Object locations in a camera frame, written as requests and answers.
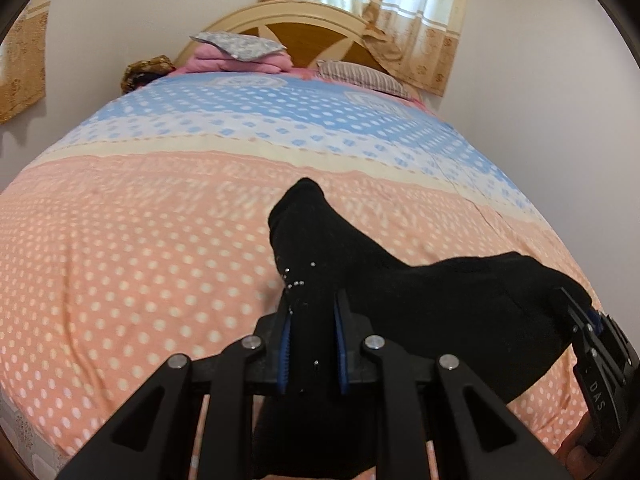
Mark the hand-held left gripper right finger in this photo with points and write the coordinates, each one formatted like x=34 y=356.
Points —
x=343 y=350

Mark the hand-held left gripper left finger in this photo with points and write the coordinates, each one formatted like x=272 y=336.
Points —
x=284 y=355

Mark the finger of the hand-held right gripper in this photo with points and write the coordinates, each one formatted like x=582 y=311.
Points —
x=580 y=310

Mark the black pants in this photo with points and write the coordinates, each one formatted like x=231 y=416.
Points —
x=450 y=300

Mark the person's right hand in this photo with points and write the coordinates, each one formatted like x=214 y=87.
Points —
x=580 y=440

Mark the polka-dot bed cover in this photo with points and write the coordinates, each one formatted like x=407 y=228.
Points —
x=150 y=220

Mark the patterned mattress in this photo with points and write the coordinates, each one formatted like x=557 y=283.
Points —
x=25 y=430

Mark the striped pillow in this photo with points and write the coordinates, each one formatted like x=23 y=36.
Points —
x=360 y=76

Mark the pink folded blanket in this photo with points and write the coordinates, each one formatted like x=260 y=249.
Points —
x=215 y=62

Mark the grey floral pillow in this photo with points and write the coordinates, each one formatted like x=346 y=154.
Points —
x=240 y=45

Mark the brown patterned bag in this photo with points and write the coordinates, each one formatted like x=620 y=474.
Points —
x=142 y=70

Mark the cream wooden headboard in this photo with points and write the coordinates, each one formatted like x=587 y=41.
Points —
x=300 y=30

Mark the beige floral window curtain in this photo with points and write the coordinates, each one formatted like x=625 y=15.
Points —
x=22 y=60
x=400 y=20

